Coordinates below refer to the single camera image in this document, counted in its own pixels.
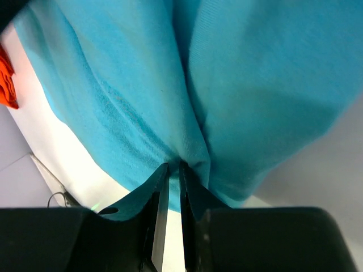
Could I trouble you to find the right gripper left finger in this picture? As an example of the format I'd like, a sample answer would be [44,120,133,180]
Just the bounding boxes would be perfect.
[1,163,170,271]

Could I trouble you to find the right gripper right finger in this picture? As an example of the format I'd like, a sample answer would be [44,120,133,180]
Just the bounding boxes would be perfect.
[179,162,357,271]

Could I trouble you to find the teal t shirt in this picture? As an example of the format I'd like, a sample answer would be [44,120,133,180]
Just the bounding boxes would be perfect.
[14,1,362,207]

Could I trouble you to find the orange t shirt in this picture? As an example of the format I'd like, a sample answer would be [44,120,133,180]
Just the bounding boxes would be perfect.
[0,46,19,109]

